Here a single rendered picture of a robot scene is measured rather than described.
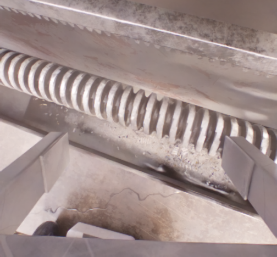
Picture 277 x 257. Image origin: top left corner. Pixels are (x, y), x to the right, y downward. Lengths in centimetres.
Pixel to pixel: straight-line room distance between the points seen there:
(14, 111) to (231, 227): 90
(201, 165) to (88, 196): 62
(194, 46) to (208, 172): 39
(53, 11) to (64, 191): 91
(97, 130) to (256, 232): 77
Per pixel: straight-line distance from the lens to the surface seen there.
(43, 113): 61
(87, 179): 99
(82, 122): 55
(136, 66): 32
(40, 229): 98
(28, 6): 23
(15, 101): 67
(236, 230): 101
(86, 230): 93
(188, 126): 17
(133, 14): 17
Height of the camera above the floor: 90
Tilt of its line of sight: 79 degrees down
